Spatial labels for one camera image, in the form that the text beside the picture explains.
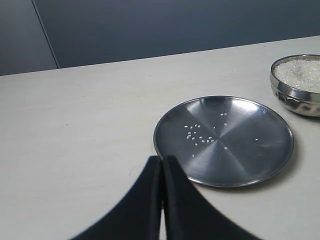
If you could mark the round steel plate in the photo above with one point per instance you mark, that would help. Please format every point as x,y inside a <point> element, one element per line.
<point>225,141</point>

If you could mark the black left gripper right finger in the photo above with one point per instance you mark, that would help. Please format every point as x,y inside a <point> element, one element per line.
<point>188,215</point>

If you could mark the steel bowl of rice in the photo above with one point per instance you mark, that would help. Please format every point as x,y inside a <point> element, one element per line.
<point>295,82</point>

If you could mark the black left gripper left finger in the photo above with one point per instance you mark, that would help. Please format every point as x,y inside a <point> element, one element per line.
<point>137,216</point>

